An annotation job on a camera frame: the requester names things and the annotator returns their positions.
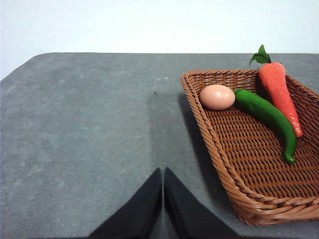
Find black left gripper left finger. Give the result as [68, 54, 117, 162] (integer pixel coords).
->
[87, 168, 163, 239]

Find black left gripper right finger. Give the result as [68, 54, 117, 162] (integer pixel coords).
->
[163, 167, 240, 239]

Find brown woven wicker basket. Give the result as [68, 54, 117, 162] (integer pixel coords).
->
[180, 69, 319, 227]

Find beige egg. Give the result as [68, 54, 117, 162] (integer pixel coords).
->
[199, 84, 236, 111]

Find green toy chili pepper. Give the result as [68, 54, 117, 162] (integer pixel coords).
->
[230, 88, 299, 165]

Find orange toy carrot green leaves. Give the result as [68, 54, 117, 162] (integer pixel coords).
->
[249, 44, 304, 138]

